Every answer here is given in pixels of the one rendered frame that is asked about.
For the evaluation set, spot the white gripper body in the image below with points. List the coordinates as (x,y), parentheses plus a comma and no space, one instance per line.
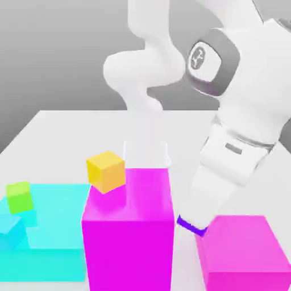
(227,166)

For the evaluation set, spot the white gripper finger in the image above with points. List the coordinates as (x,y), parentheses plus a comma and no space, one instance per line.
(208,200)

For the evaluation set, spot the small purple cube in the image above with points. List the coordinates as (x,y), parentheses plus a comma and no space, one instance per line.
(193,228)

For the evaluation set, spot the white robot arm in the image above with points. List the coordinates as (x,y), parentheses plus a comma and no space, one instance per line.
(141,68)

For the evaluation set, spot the small orange cube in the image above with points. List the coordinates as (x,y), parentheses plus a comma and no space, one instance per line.
(109,175)

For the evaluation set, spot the small green cube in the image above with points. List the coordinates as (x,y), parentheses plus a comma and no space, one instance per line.
(20,200)

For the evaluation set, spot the small cyan cube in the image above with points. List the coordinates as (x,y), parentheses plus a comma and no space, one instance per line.
(11,234)

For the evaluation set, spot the large pink box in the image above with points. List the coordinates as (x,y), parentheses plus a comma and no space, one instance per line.
(243,250)

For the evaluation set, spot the large magenta box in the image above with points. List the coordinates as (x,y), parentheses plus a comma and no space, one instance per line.
(127,250)

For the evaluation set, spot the large cyan box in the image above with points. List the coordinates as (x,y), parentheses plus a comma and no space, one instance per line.
(56,216)

